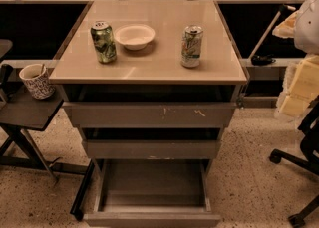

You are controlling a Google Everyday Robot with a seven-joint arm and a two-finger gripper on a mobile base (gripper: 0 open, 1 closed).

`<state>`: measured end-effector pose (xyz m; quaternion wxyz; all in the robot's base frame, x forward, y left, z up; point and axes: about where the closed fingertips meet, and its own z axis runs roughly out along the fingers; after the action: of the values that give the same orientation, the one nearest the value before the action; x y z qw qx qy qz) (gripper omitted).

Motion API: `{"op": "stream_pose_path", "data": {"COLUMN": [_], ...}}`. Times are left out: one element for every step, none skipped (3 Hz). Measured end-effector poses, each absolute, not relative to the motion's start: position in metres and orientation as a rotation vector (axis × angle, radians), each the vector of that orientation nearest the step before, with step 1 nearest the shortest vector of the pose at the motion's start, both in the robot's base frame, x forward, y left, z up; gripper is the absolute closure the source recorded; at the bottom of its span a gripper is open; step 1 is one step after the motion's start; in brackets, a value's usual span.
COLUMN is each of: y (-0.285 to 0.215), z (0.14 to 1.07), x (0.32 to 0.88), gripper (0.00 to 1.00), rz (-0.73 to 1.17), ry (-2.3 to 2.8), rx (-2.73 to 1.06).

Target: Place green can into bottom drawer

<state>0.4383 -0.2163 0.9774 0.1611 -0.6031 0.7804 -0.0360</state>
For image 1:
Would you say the patterned paper cup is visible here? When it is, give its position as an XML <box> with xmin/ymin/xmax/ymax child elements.
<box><xmin>19</xmin><ymin>64</ymin><xmax>55</xmax><ymax>100</ymax></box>

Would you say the bottom grey drawer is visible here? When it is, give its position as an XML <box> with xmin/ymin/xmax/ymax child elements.
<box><xmin>84</xmin><ymin>159</ymin><xmax>220</xmax><ymax>228</ymax></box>

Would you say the top grey drawer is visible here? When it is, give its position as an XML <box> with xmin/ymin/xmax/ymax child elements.
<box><xmin>63</xmin><ymin>102</ymin><xmax>236</xmax><ymax>128</ymax></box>

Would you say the black object on ledge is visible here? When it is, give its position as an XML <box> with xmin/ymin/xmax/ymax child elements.
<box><xmin>251</xmin><ymin>55</ymin><xmax>275</xmax><ymax>66</ymax></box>

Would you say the grey drawer cabinet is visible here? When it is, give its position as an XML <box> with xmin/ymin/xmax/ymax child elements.
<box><xmin>49</xmin><ymin>0</ymin><xmax>249</xmax><ymax>228</ymax></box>

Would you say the white paper bowl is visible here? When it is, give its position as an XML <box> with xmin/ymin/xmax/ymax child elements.
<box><xmin>114</xmin><ymin>24</ymin><xmax>156</xmax><ymax>51</ymax></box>

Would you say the black office chair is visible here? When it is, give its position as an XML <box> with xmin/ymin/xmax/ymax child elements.
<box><xmin>269</xmin><ymin>103</ymin><xmax>319</xmax><ymax>228</ymax></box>

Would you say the white and green soda can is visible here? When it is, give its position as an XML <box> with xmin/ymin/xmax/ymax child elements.
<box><xmin>181</xmin><ymin>25</ymin><xmax>203</xmax><ymax>68</ymax></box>

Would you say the white stick with black tip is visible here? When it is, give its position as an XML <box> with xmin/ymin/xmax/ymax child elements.
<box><xmin>248</xmin><ymin>5</ymin><xmax>296</xmax><ymax>60</ymax></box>

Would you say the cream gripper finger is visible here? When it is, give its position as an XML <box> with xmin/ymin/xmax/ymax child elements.
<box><xmin>278</xmin><ymin>56</ymin><xmax>319</xmax><ymax>117</ymax></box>
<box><xmin>272</xmin><ymin>11</ymin><xmax>297</xmax><ymax>39</ymax></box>

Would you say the grey drawer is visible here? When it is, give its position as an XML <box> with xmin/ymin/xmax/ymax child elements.
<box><xmin>84</xmin><ymin>159</ymin><xmax>220</xmax><ymax>228</ymax></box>
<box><xmin>63</xmin><ymin>102</ymin><xmax>236</xmax><ymax>128</ymax></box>
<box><xmin>82</xmin><ymin>139</ymin><xmax>221</xmax><ymax>159</ymax></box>

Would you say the middle grey drawer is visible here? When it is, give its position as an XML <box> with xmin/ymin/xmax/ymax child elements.
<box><xmin>82</xmin><ymin>139</ymin><xmax>221</xmax><ymax>159</ymax></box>

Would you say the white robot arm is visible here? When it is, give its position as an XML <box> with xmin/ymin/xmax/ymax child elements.
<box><xmin>272</xmin><ymin>0</ymin><xmax>319</xmax><ymax>120</ymax></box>

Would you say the dark side table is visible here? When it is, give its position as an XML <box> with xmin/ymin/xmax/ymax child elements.
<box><xmin>0</xmin><ymin>86</ymin><xmax>88</xmax><ymax>182</ymax></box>

